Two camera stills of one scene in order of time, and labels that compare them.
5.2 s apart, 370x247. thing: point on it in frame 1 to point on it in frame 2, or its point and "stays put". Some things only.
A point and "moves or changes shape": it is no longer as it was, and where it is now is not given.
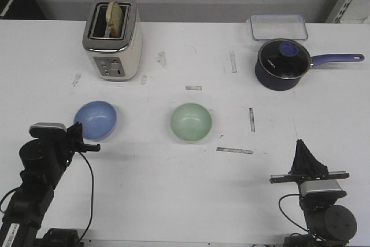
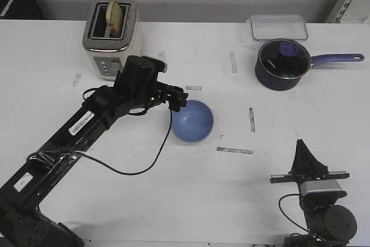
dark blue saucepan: [281, 63] stays put
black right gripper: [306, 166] stays put
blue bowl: [99, 120] moves or changes shape
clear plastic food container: [278, 26] stays put
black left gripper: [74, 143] to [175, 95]
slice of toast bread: [114, 19] stays put
